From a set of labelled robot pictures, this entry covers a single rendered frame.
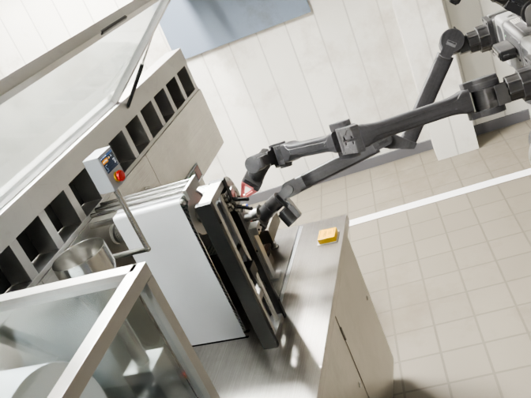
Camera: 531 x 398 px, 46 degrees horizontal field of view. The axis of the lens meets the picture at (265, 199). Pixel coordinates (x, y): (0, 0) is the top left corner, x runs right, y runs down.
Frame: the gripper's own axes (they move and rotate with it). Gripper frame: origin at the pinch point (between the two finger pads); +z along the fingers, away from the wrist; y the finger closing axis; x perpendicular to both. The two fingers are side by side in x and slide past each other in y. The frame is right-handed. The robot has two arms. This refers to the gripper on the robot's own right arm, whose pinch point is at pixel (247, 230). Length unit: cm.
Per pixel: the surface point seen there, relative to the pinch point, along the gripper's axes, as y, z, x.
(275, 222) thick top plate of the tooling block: 13.9, -1.7, -8.8
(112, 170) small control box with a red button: -62, -31, 50
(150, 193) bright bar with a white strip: -34, -12, 38
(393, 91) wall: 260, -3, -65
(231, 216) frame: -37.8, -25.8, 15.3
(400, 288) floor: 92, 30, -106
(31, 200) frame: -57, -1, 64
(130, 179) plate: -7.6, 8.6, 45.9
